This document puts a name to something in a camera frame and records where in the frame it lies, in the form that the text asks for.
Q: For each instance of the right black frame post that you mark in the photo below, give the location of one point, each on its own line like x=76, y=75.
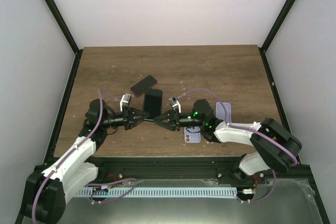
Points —
x=286, y=8

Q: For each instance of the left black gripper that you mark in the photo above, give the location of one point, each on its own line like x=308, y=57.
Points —
x=133, y=121

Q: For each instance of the light blue slotted cable duct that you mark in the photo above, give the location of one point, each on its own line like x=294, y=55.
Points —
x=162, y=192

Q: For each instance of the left black frame post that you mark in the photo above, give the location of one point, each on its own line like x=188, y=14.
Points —
x=62, y=25

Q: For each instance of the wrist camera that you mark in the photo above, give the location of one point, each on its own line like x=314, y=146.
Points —
x=125, y=101
x=174, y=103

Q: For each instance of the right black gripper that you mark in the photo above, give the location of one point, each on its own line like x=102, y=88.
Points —
x=171, y=125

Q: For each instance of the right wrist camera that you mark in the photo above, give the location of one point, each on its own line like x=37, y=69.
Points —
x=174, y=103

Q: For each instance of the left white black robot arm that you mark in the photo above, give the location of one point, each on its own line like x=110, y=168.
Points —
x=47, y=193

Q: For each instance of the black frame post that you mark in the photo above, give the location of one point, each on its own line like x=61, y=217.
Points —
x=62, y=25
x=286, y=8

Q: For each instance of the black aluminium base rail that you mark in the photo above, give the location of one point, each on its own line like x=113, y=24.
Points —
x=223, y=169

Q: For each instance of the black phone with red edge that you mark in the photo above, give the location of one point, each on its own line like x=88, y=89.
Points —
x=143, y=85

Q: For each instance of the grey metal sheet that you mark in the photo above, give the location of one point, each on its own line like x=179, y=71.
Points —
x=273, y=201

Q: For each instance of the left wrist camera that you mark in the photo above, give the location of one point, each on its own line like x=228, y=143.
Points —
x=125, y=101

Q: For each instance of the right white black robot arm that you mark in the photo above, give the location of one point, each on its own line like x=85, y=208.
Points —
x=276, y=148

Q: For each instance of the lilac phone case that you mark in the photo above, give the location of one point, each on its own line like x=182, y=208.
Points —
x=192, y=135

